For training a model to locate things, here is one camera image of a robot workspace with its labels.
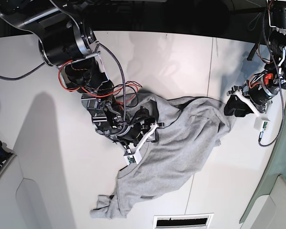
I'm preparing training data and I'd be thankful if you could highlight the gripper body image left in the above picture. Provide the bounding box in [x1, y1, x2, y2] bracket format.
[109, 118, 143, 147]

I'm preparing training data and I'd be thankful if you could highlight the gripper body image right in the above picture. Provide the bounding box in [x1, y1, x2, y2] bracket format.
[243, 78, 279, 114]

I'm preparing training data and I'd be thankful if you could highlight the grey t-shirt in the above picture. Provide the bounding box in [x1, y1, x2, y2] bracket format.
[90, 93, 236, 219]

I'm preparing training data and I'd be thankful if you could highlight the black robot arm image left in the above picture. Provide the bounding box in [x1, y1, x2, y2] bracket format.
[0, 0, 160, 148]

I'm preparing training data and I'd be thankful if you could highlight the white floor vent grille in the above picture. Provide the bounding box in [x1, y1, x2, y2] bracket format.
[153, 213, 214, 229]

